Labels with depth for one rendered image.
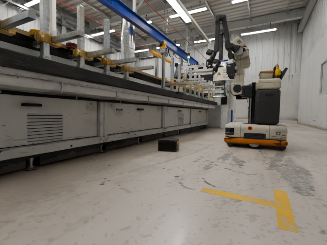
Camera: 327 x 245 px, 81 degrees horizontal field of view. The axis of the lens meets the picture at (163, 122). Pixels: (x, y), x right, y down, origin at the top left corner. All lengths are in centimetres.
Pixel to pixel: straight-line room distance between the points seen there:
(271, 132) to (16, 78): 231
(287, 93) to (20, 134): 1121
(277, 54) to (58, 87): 1129
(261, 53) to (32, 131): 1138
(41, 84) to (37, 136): 41
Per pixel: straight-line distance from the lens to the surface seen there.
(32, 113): 158
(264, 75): 269
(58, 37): 136
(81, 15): 161
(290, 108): 1161
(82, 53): 152
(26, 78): 132
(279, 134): 247
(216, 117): 548
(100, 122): 190
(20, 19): 113
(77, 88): 150
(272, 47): 1206
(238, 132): 245
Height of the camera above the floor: 40
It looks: 3 degrees down
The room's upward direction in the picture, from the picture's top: 1 degrees clockwise
